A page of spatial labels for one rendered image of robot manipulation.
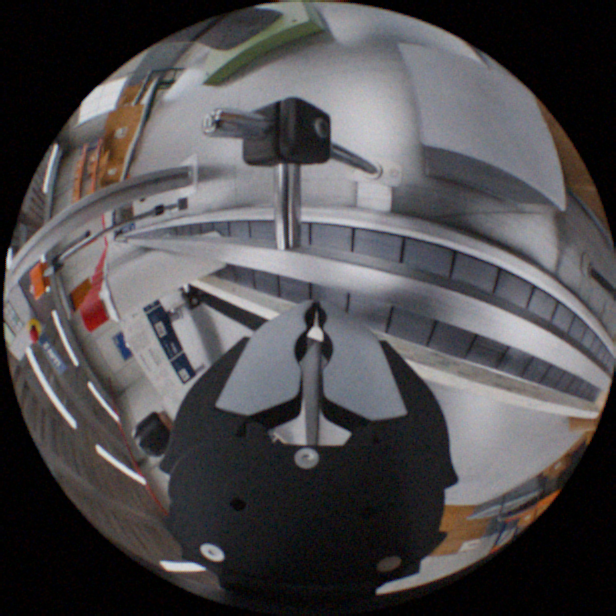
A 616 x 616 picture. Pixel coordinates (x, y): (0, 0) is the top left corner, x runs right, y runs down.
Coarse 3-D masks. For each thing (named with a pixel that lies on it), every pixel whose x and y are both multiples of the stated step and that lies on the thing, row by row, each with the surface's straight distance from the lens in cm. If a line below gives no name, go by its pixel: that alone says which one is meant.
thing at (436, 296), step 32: (224, 256) 12; (256, 256) 10; (288, 256) 8; (320, 256) 8; (352, 256) 8; (352, 288) 7; (384, 288) 7; (416, 288) 7; (448, 288) 7; (448, 320) 7; (480, 320) 7; (512, 320) 8; (544, 320) 10; (544, 352) 10; (576, 352) 12; (608, 384) 22
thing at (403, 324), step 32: (192, 224) 35; (224, 224) 26; (256, 224) 22; (320, 224) 17; (384, 256) 15; (416, 256) 15; (448, 256) 15; (256, 288) 24; (288, 288) 21; (320, 288) 19; (480, 288) 16; (512, 288) 17; (384, 320) 17; (416, 320) 17; (576, 320) 23; (448, 352) 18; (480, 352) 19; (512, 352) 20; (608, 352) 38; (544, 384) 26; (576, 384) 32
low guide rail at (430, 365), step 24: (216, 288) 25; (240, 288) 23; (264, 312) 19; (312, 336) 17; (384, 336) 16; (408, 360) 15; (432, 360) 15; (456, 360) 17; (456, 384) 16; (480, 384) 16; (504, 384) 18; (528, 384) 21; (552, 408) 24; (576, 408) 31
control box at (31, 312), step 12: (24, 276) 52; (12, 288) 51; (24, 288) 50; (12, 300) 52; (24, 300) 51; (36, 300) 56; (24, 312) 54; (36, 312) 54; (24, 324) 56; (36, 324) 56; (24, 336) 59; (12, 348) 63; (24, 348) 63
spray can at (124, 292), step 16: (160, 256) 23; (176, 256) 23; (192, 256) 24; (128, 272) 23; (144, 272) 22; (160, 272) 22; (176, 272) 23; (192, 272) 24; (208, 272) 26; (112, 288) 22; (128, 288) 22; (144, 288) 22; (160, 288) 23; (176, 288) 25; (96, 304) 23; (112, 304) 22; (128, 304) 22; (144, 304) 23; (96, 320) 23
